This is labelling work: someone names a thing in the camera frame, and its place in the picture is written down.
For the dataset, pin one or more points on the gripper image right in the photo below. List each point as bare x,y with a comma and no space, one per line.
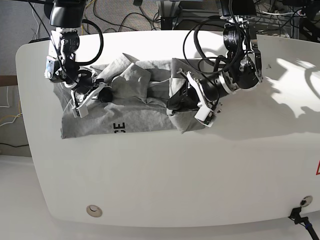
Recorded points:
212,89

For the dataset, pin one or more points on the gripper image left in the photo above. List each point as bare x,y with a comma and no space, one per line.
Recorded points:
86,88

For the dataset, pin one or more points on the grey T-shirt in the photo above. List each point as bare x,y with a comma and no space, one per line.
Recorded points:
140,92

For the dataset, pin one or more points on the round beige table grommet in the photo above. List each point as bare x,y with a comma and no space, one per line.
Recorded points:
94,211

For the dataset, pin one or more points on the red warning triangle sticker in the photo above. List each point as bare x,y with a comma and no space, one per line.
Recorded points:
318,169

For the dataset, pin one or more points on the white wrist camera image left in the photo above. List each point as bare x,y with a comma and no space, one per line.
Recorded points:
80,112

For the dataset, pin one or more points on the round grommet with cable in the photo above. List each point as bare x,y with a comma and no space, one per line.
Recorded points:
306,201

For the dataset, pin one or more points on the black clamp with cable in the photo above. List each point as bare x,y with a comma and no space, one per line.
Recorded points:
304,221

